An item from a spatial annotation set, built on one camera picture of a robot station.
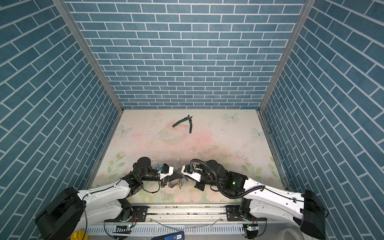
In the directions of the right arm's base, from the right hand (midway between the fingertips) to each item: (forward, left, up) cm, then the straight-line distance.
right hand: (184, 173), depth 70 cm
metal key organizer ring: (-3, +6, -8) cm, 11 cm away
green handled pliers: (+46, +11, -16) cm, 50 cm away
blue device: (-23, +2, -14) cm, 27 cm away
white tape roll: (-18, -54, -17) cm, 59 cm away
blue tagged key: (-1, -1, -4) cm, 5 cm away
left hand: (-1, +2, -4) cm, 4 cm away
